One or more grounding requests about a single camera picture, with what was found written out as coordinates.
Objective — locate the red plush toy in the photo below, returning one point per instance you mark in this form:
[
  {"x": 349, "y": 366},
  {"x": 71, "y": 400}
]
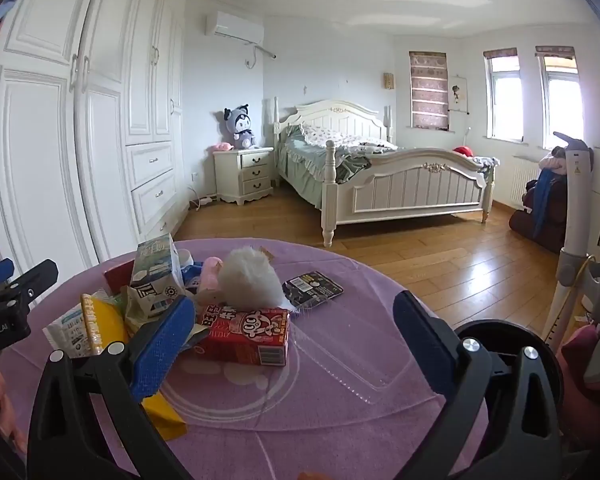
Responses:
[{"x": 463, "y": 151}]

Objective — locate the green white milk carton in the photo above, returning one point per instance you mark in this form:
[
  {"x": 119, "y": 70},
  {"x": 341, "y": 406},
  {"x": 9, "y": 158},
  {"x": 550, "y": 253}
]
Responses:
[{"x": 152, "y": 265}]

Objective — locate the pink soft toy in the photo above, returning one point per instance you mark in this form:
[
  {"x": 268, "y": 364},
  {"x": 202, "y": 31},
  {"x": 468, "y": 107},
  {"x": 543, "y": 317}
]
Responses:
[{"x": 221, "y": 147}]

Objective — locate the floral pillow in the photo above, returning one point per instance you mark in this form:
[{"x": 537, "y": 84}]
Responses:
[{"x": 330, "y": 136}]

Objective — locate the wall scroll picture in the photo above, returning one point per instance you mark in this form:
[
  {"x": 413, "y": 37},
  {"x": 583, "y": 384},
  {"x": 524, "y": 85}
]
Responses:
[{"x": 458, "y": 95}]

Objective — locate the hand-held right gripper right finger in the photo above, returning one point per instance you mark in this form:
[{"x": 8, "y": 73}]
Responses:
[{"x": 420, "y": 340}]

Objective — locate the yellow orange wrapper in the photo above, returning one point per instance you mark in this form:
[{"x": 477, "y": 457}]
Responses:
[{"x": 107, "y": 325}]

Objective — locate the green bedspread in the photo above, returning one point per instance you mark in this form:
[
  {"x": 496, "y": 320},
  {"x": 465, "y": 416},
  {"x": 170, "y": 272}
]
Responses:
[{"x": 300, "y": 170}]

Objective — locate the dark red armchair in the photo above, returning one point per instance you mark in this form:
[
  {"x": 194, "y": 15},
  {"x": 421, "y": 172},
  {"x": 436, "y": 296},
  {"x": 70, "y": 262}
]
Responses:
[{"x": 550, "y": 230}]

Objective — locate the white power strip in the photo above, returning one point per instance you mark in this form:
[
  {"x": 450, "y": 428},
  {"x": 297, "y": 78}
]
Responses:
[{"x": 203, "y": 201}]

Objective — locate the clear plastic tray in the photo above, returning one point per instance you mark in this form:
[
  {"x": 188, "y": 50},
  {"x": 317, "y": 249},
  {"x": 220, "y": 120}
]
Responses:
[{"x": 350, "y": 355}]

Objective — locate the purple plush toy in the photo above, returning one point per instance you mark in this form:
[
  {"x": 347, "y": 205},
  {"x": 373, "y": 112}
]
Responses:
[{"x": 240, "y": 127}]

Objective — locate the blue packet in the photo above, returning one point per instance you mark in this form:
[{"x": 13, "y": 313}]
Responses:
[{"x": 191, "y": 272}]

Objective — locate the white nightstand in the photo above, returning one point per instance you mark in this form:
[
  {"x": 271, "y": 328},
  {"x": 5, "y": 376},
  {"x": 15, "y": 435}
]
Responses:
[{"x": 245, "y": 175}]

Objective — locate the pile of clothes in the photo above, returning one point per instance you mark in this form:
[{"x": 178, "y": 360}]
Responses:
[{"x": 552, "y": 162}]

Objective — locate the wooden wall ornament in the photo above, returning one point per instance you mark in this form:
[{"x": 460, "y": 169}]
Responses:
[{"x": 389, "y": 80}]

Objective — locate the blue garment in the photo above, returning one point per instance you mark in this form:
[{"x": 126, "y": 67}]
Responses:
[{"x": 544, "y": 200}]

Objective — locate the black snack packet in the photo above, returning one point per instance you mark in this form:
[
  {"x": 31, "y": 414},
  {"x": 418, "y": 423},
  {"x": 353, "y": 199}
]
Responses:
[{"x": 312, "y": 287}]

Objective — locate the white wooden bed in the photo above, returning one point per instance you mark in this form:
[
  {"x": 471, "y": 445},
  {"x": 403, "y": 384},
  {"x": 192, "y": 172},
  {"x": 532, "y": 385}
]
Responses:
[{"x": 415, "y": 185}]

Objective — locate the white fluffy ball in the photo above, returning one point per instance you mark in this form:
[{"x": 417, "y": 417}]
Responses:
[{"x": 250, "y": 275}]

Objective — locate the striped roman blind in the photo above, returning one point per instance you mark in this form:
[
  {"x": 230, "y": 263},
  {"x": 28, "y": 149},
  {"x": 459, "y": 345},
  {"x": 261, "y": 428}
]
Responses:
[{"x": 429, "y": 90}]

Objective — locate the white wardrobe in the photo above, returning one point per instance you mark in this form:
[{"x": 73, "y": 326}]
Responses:
[{"x": 105, "y": 110}]

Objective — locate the grey pink study chair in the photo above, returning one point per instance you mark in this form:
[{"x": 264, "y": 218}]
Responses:
[{"x": 577, "y": 200}]

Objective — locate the purple tablecloth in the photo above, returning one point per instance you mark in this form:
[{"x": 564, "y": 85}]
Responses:
[{"x": 330, "y": 410}]

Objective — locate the white wipes packet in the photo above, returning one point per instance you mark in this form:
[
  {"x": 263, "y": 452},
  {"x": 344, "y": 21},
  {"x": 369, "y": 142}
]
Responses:
[{"x": 67, "y": 332}]

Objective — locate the red drink carton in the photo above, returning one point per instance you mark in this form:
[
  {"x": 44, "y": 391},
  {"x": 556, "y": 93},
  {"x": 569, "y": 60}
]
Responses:
[{"x": 245, "y": 340}]

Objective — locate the pink roll packet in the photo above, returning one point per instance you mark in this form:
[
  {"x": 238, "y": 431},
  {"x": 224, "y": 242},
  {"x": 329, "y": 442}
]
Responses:
[{"x": 211, "y": 275}]

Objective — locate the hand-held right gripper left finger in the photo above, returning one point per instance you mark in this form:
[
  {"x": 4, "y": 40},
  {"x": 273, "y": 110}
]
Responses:
[{"x": 162, "y": 345}]

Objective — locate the white air conditioner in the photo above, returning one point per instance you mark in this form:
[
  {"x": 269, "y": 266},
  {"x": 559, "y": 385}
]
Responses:
[{"x": 235, "y": 27}]

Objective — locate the white radiator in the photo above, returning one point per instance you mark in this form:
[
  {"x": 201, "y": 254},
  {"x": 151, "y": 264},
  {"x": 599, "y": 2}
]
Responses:
[{"x": 524, "y": 180}]

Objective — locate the white framed window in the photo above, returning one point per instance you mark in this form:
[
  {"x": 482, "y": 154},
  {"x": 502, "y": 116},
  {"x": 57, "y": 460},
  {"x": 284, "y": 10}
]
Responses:
[
  {"x": 505, "y": 100},
  {"x": 560, "y": 105}
]

